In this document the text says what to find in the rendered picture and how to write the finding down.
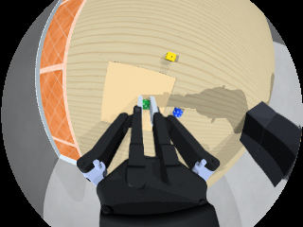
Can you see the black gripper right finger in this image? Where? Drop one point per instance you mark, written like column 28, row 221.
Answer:
column 188, row 147

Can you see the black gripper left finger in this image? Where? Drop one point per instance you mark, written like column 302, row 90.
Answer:
column 93, row 164

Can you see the blue die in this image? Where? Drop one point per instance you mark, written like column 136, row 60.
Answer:
column 177, row 112

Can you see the beige square mat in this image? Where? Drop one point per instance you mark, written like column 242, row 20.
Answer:
column 124, row 83

